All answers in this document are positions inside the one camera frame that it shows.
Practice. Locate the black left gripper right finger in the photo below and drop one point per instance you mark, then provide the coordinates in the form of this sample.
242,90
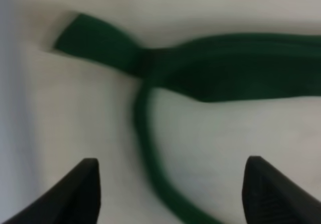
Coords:
268,196

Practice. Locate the white linen bag green handles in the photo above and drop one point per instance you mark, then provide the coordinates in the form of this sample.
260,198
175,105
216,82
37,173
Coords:
212,69

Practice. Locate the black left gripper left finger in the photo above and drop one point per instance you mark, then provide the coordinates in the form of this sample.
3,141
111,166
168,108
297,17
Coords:
76,198

